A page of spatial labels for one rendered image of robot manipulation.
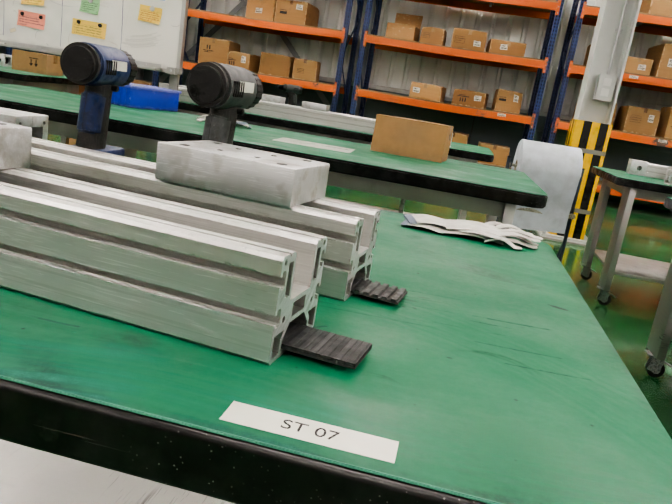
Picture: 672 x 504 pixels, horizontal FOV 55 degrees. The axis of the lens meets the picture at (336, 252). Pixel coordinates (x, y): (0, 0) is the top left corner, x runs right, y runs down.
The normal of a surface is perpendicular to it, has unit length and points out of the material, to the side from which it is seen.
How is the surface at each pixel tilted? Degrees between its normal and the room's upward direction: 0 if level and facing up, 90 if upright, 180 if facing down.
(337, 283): 90
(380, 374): 0
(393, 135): 89
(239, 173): 90
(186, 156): 90
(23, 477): 0
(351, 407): 0
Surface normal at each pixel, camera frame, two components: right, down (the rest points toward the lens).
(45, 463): 0.15, -0.96
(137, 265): -0.31, 0.18
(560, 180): -0.16, 0.36
